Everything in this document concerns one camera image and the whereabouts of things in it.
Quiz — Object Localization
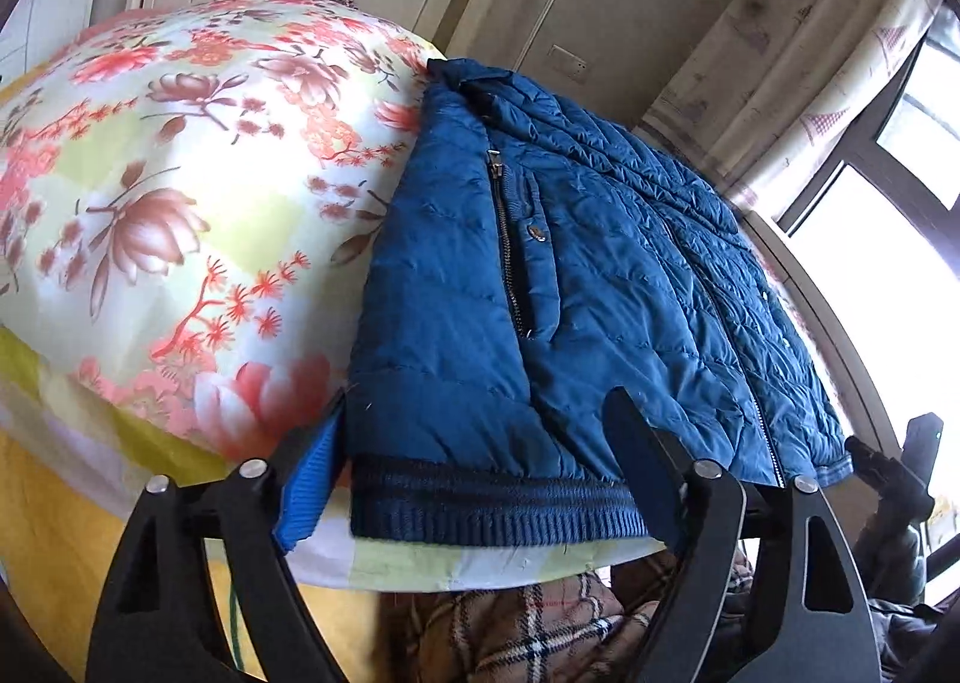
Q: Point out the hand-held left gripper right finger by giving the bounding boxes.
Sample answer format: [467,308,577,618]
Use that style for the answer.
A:
[602,387,882,683]

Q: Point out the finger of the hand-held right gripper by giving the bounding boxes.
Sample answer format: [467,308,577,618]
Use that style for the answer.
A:
[846,434,905,493]
[902,413,944,497]

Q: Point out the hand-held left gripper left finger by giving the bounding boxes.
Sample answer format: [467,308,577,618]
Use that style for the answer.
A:
[86,387,353,683]

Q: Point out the blue quilted jacket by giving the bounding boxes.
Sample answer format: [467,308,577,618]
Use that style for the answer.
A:
[346,57,856,549]

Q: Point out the person's right forearm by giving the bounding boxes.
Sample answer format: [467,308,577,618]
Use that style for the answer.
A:
[851,518,927,605]

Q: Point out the bay window sill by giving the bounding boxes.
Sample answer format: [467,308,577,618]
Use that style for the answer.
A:
[739,210,938,504]

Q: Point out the plaid pants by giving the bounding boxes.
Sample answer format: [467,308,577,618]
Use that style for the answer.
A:
[375,548,758,683]

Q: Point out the yellow bed sheet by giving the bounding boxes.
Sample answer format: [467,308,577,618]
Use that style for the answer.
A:
[0,330,383,683]

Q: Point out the bed with floral sheet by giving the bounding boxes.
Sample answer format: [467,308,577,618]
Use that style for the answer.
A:
[0,0,676,590]

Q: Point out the dark framed window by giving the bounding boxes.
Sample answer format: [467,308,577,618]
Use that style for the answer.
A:
[776,1,960,579]

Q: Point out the sailboat print curtain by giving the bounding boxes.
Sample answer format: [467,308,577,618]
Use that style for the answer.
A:
[637,0,946,219]

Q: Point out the thin metal pole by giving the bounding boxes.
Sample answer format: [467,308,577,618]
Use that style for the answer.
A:
[517,0,563,73]

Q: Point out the white wardrobe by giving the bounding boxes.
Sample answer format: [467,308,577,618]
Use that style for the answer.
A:
[0,0,121,85]

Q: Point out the beige wall outlet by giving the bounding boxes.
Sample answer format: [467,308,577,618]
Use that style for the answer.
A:
[547,44,590,82]

